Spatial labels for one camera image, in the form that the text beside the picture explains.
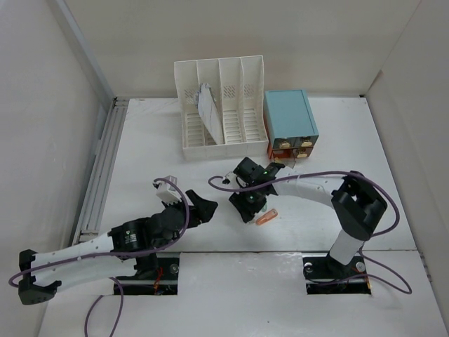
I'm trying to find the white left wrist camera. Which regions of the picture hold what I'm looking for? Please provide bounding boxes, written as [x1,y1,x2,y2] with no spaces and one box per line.
[153,176,182,206]

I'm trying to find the aluminium rail frame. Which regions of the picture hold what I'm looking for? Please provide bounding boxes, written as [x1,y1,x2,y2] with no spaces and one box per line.
[69,97,129,246]

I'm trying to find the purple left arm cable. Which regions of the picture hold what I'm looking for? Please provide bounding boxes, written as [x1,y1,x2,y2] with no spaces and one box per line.
[8,177,192,337]

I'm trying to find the teal mini drawer cabinet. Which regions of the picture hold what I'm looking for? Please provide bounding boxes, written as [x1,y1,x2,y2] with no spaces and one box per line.
[264,89,319,160]

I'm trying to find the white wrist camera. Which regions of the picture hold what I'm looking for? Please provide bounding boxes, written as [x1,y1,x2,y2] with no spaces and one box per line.
[153,176,182,206]
[222,171,239,189]

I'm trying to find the orange usb stick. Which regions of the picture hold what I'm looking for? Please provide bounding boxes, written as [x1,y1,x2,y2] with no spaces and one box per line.
[255,209,278,225]

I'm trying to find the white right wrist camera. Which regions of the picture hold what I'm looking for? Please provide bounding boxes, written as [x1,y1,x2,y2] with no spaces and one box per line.
[222,171,239,189]

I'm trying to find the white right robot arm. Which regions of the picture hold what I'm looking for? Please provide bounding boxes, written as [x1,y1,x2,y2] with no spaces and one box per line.
[223,157,387,277]

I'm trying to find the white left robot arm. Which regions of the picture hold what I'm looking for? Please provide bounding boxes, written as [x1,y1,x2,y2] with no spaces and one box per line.
[18,188,218,305]

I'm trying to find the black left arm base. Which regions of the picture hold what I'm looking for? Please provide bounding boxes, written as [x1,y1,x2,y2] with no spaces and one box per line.
[117,253,180,296]

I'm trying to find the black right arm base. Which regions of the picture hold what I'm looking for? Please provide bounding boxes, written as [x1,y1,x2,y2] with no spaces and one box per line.
[302,252,371,295]

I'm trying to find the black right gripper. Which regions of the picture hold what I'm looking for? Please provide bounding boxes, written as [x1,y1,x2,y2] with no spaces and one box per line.
[229,182,268,223]

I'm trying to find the white paper booklet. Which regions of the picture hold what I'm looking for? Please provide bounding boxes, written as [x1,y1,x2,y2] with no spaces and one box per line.
[194,83,225,145]

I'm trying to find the white four-slot file organizer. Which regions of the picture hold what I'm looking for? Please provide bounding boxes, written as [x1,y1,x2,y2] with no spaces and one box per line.
[174,55,268,161]

